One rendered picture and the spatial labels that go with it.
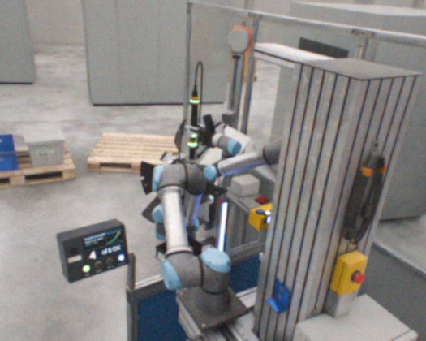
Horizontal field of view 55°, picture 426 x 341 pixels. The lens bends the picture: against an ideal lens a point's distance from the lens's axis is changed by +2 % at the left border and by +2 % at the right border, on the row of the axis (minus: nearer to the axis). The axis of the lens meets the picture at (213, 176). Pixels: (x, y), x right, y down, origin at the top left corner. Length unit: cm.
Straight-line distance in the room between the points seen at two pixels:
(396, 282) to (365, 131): 138
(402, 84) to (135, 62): 667
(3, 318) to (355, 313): 247
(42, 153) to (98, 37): 309
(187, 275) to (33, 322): 186
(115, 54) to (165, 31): 96
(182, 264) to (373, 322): 68
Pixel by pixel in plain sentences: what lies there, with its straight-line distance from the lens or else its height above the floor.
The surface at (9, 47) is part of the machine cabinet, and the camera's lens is 917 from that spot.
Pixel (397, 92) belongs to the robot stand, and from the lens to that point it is 124.
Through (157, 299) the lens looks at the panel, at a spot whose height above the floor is 73.
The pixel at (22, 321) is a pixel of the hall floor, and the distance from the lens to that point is 329.
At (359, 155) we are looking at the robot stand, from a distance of 121.
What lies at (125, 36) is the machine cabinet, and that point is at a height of 122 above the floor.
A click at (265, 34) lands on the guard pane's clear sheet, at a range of 283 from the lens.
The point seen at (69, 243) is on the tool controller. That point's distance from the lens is 175.
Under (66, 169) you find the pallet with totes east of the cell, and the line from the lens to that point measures 498.
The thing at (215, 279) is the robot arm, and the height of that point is 120.
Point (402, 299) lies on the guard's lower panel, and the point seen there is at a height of 78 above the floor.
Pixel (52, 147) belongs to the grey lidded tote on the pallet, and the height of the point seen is 38.
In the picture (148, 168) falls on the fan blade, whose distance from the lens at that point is 261.
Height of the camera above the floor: 223
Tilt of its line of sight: 26 degrees down
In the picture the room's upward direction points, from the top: 5 degrees clockwise
